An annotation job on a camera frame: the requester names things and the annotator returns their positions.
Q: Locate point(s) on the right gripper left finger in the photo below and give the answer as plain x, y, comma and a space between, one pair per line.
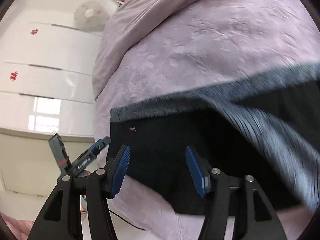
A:
60, 217

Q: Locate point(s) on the lilac embossed bed blanket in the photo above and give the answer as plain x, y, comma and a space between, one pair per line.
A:
152, 48

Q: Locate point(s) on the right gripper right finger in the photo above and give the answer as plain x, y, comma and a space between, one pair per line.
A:
254, 216

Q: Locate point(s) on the black pants grey patterned trim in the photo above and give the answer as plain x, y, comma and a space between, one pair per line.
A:
266, 125

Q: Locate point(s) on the covered round fan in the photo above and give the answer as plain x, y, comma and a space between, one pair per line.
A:
91, 16

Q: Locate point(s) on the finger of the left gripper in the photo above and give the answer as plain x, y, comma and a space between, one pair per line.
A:
101, 144

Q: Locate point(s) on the white glossy wardrobe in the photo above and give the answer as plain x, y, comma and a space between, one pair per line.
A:
46, 68

